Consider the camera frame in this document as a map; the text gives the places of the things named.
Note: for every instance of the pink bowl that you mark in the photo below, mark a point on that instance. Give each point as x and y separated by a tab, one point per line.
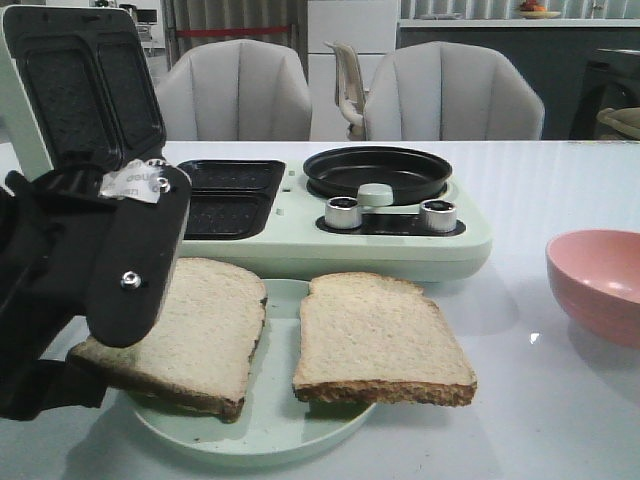
594	277

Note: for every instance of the mint green round plate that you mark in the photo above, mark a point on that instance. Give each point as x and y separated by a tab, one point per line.
274	426

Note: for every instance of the white cabinet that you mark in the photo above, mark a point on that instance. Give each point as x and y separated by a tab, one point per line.
369	27

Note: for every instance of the bread slice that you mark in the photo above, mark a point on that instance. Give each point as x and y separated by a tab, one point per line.
378	339
199	353

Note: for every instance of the dark counter with white top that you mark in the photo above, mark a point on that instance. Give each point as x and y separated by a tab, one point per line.
577	67

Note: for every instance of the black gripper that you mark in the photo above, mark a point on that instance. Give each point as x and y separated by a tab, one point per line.
45	268

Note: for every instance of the mint green breakfast maker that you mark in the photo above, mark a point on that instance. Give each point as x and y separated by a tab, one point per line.
74	80

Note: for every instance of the black round frying pan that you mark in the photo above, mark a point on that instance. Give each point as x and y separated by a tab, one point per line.
413	175

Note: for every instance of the grey upholstered chair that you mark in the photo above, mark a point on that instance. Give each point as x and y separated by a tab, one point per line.
238	90
451	92

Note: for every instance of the left grey upholstered chair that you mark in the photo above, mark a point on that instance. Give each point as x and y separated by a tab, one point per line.
238	90

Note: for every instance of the right grey upholstered chair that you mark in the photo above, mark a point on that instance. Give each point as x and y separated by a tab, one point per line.
451	92

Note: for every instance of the beige office chair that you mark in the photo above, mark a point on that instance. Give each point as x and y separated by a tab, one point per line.
350	95

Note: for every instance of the fruit bowl on counter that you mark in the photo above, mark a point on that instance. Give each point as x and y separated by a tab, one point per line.
533	9

